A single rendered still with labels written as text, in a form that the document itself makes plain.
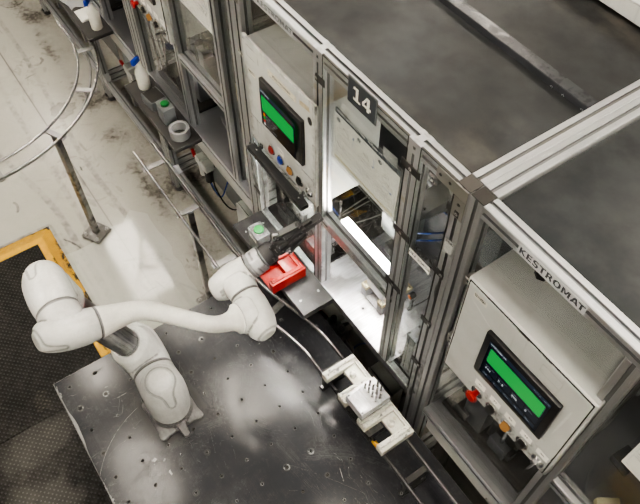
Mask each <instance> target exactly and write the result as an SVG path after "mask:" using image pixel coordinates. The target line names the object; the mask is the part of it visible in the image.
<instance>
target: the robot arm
mask: <svg viewBox="0 0 640 504"><path fill-rule="evenodd" d="M323 220H324V218H323V216H322V215H321V213H320V212H317V213H316V214H314V215H313V216H312V217H310V218H308V219H307V220H305V221H304V222H303V223H298V221H296V222H294V223H292V224H290V225H288V226H286V227H284V228H282V229H280V230H278V231H276V232H272V233H271V236H272V239H271V240H270V241H269V242H264V243H262V244H261V245H260V246H258V247H257V248H256V247H253V248H252V249H250V250H249V251H248V252H246V253H245V254H243V255H242V256H240V257H238V258H236V259H233V260H231V261H230V262H228V263H227V264H225V265H224V266H223V267H221V268H220V269H219V270H218V271H217V272H216V273H215V274H214V275H213V276H212V277H211V278H210V280H209V281H208V286H209V290H210V292H211V294H212V295H213V297H214V298H215V299H216V300H218V301H226V300H229V299H230V301H231V302H232V304H231V305H230V306H229V309H228V311H227V312H226V313H224V314H222V315H218V316H210V315H205V314H201V313H197V312H193V311H190V310H186V309H182V308H178V307H175V306H171V305H167V304H163V303H159V302H154V301H145V300H137V301H127V302H121V303H115V304H109V305H101V306H97V305H95V304H94V303H92V302H91V301H90V300H88V299H87V298H85V296H84V293H83V291H82V289H81V288H80V287H79V286H78V285H77V284H76V283H75V282H74V281H73V280H72V278H71V277H70V276H69V275H68V274H67V273H65V271H64V270H63V268H62V267H60V266H59V265H58V264H56V263H54V262H52V261H49V260H39V261H36V262H34V263H32V264H30V265H29V266H28V267H27V268H26V269H25V272H24V273H23V275H22V292H23V295H24V298H25V300H26V303H27V305H28V307H29V310H30V311H31V313H32V315H33V316H34V318H35V319H36V321H37V324H35V325H34V327H33V330H32V340H33V342H34V344H35V346H36V348H37V349H38V350H39V351H41V352H44V353H59V352H66V351H70V350H74V349H78V348H81V347H84V346H87V345H90V344H92V343H94V342H96V341H97V342H98V343H100V344H101V345H103V346H105V347H106V348H108V349H110V350H111V354H112V356H113V358H114V360H115V361H116V362H118V363H119V364H120V365H121V366H122V367H123V368H124V369H125V370H126V372H127V373H129V374H130V376H131V377H132V379H133V380H134V382H135V384H136V386H137V388H138V390H139V393H140V395H141V397H142V399H143V401H144V402H143V403H142V408H143V409H144V410H145V411H146V412H147V413H148V415H149V417H150V418H151V420H152V422H153V423H154V425H155V427H156V429H157V430H158V432H159V437H160V439H161V440H162V441H166V440H168V439H169V437H170V436H172V435H173V434H175V433H176V432H178V431H180V432H181V433H182V434H183V436H184V437H185V438H188V437H189V436H190V435H191V434H190V432H189V429H188V427H187V426H188V425H189V424H191V423H193V422H194V421H197V420H200V419H202V418H203V416H204V415H203V412H202V411H201V410H200V409H199V408H198V407H197V406H196V404H195V403H194V401H193V399H192V398H191V396H190V394H189V391H188V388H187V385H186V383H185V381H184V379H183V377H182V376H181V374H180V373H179V372H178V370H177V369H176V367H175V366H174V364H173V363H172V361H171V359H170V357H169V354H168V352H167V350H166V348H165V347H164V345H163V343H162V341H161V340H160V338H159V337H158V335H157V334H156V332H155V331H154V330H153V329H152V328H151V327H149V326H148V325H146V324H143V323H140V322H137V321H155V322H160V323H165V324H169V325H174V326H178V327H183V328H188V329H192V330H197V331H202V332H208V333H223V332H230V331H236V332H238V333H239V334H248V335H249V336H250V337H251V338H252V339H254V340H256V341H265V340H267V339H268V338H270V337H271V336H272V335H273V334H274V333H275V331H276V325H277V322H276V318H275V315H274V312H273V310H272V308H271V306H270V304H269V302H268V300H267V298H266V297H265V295H264V294H263V293H262V292H261V290H260V289H259V287H258V285H257V282H256V280H255V279H256V278H257V277H259V276H260V275H261V274H263V273H264V272H266V271H267V270H268V269H269V268H270V266H269V265H272V264H273V263H275V262H276V261H277V260H278V259H279V256H280V255H283V254H284V253H288V254H289V255H291V254H292V253H293V251H294V250H295V249H296V248H297V247H298V246H299V245H300V244H301V243H302V242H303V241H304V240H305V239H306V238H307V237H308V236H309V235H308V231H309V230H311V229H312V228H314V227H315V226H316V225H317V224H319V223H320V222H322V221H323ZM295 225H296V226H295Z"/></svg>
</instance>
